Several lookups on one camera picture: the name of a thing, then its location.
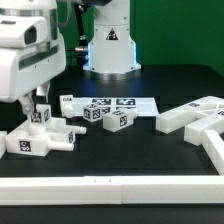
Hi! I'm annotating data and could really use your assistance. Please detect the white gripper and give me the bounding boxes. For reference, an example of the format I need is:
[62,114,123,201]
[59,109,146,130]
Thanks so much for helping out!
[0,15,66,115]

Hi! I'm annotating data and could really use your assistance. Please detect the small white tagged block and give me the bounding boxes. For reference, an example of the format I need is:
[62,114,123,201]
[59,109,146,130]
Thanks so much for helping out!
[30,104,51,124]

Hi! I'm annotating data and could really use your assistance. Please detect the white chair seat frame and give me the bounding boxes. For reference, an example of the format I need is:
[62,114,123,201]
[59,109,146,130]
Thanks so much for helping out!
[6,118,87,156]

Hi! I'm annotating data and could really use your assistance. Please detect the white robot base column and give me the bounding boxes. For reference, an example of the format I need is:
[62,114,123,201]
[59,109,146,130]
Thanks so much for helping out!
[83,0,141,80]

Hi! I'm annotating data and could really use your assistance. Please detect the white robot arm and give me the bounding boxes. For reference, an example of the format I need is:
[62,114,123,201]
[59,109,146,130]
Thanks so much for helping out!
[0,0,111,115]

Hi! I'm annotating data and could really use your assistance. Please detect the white chair back assembly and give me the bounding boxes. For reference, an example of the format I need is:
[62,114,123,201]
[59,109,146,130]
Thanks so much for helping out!
[156,96,224,146]

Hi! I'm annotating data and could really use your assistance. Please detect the white part at left edge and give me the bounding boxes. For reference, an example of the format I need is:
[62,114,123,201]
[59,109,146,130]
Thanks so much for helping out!
[0,131,7,159]

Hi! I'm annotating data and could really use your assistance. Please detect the white tagged cube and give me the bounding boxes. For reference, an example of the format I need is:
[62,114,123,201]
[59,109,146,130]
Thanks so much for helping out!
[83,104,102,122]

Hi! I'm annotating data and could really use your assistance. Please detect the white sheet with tags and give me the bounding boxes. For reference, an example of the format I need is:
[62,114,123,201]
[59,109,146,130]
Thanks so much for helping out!
[74,97,158,117]

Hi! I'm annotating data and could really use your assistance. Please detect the black cables at base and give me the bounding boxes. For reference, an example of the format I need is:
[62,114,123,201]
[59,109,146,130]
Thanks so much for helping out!
[63,3,90,61]

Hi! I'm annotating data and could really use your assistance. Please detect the white front barrier rail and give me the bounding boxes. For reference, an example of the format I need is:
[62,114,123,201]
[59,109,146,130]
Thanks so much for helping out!
[0,176,224,205]

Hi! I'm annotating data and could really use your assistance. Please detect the white barrier rail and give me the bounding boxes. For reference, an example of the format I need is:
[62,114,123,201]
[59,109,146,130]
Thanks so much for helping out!
[0,176,224,205]
[202,130,224,176]

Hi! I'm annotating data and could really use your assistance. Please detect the white right barrier rail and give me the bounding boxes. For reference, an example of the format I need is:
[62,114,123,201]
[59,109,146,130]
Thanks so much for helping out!
[202,130,224,176]

